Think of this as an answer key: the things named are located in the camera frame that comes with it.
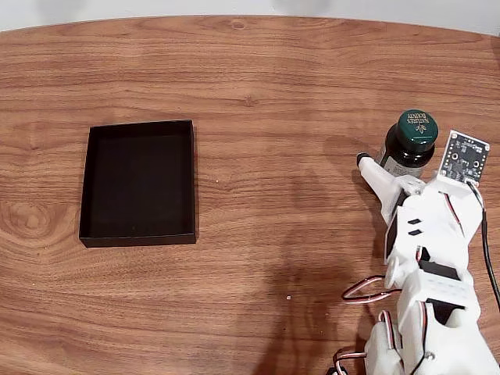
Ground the gripper servo wire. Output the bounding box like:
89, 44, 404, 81
445, 192, 466, 238

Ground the looping servo wire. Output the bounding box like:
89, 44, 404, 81
342, 274, 402, 305

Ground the black shallow box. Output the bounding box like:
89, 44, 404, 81
79, 120, 200, 248

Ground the black camera cable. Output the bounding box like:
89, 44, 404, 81
466, 181, 500, 309

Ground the camera circuit board on mount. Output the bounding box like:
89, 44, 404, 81
431, 130, 491, 192

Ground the green-capped pill bottle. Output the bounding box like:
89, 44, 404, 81
375, 109, 439, 180

